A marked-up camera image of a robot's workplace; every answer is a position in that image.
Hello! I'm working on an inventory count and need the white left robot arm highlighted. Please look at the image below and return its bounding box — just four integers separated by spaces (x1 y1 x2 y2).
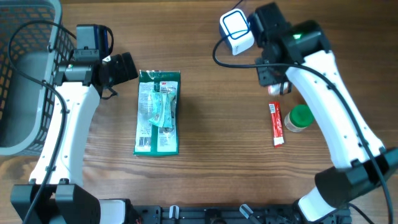
11 52 139 223

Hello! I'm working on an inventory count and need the white barcode scanner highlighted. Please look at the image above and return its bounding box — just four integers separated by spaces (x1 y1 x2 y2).
219 9 254 55

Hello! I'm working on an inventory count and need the green 3M gloves package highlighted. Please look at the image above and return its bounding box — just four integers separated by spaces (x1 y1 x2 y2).
134 70 181 156

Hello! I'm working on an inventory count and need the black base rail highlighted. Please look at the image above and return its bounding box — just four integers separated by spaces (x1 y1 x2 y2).
127 204 308 224

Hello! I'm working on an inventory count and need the green lid jar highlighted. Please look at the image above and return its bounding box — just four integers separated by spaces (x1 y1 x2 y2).
284 105 315 133

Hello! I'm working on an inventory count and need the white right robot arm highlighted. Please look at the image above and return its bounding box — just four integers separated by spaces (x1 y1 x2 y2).
250 19 397 223

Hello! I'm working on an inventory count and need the red stick sachet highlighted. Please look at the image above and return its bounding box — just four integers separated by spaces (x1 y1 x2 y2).
269 101 284 147

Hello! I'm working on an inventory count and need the mint green wipes packet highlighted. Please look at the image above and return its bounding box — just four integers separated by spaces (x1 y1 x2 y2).
148 91 176 128

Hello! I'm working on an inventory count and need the grey plastic shopping basket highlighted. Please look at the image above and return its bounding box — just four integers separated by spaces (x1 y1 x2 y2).
1 0 74 156

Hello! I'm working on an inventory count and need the orange small carton box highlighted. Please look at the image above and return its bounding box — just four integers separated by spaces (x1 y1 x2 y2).
268 82 292 96

